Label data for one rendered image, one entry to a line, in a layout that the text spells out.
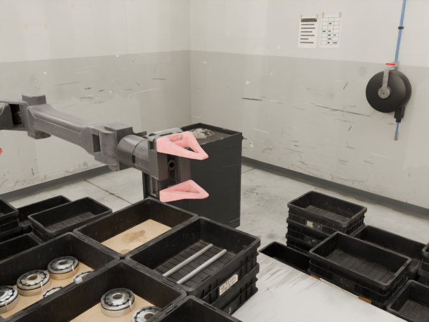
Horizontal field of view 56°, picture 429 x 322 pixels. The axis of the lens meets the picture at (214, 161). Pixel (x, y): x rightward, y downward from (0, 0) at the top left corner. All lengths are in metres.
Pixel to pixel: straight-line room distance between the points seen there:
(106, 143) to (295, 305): 1.04
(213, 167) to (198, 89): 2.63
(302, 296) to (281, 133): 3.15
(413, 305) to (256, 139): 3.03
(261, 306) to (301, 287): 0.20
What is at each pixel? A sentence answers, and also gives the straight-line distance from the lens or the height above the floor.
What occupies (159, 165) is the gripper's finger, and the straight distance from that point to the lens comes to 0.65.
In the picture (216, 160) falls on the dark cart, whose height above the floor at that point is 0.75.
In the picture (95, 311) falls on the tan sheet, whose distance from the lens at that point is 1.39.
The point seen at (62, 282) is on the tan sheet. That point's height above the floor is 0.83.
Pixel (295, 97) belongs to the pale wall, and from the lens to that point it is 4.44.
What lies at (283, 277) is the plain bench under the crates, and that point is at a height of 0.70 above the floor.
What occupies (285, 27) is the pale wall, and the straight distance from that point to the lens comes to 4.48.
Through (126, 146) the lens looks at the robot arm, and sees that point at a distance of 0.73.
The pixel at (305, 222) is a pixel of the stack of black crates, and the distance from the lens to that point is 2.58.
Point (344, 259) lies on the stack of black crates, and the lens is 2.31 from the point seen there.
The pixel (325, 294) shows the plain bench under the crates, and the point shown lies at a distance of 1.67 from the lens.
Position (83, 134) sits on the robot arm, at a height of 1.46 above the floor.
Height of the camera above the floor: 1.68
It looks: 19 degrees down
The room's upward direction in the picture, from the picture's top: straight up
